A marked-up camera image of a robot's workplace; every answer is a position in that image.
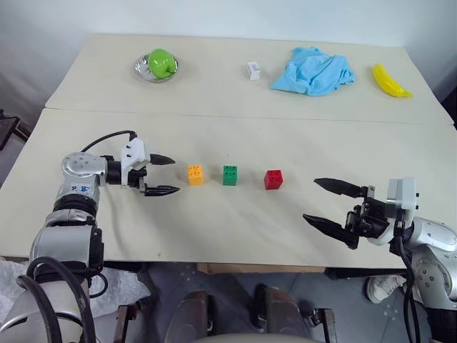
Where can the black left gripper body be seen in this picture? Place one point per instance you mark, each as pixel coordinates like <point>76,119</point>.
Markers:
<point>137,177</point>

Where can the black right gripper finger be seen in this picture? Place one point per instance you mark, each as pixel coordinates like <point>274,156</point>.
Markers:
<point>339,187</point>
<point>326,225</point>

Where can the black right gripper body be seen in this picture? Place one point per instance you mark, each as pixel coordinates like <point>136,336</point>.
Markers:
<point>367,218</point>

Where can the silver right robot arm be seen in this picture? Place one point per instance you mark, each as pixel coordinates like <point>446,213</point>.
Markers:
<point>430,257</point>

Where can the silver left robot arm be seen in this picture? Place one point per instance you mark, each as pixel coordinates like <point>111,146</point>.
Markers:
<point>76,200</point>

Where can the orange toy cube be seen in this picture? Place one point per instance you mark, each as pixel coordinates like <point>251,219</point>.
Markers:
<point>196,175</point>

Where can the red toy cube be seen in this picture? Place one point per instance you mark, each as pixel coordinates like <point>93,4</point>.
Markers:
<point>273,179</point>

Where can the green toy cube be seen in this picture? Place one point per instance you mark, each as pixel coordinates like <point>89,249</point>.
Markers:
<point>229,175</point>

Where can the white sneaker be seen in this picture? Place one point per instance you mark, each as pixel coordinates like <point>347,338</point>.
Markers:
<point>383,288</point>

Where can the silver metal dish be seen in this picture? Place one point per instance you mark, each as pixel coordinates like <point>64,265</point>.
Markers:
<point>143,69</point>

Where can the green apple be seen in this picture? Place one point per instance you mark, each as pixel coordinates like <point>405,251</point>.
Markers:
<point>162,63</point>

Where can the yellow toy banana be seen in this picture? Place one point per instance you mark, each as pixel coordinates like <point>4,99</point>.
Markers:
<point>388,81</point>

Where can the light blue cloth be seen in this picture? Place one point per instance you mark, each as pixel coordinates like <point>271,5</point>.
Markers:
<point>314,73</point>

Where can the small white box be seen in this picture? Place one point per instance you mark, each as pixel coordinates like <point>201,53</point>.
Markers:
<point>253,70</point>

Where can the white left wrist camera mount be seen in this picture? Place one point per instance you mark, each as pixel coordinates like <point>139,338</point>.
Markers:
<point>131,154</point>

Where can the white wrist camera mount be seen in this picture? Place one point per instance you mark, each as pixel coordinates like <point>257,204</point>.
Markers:
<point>402,194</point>
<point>131,154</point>

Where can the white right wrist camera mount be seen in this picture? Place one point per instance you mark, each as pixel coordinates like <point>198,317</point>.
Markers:
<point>402,194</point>

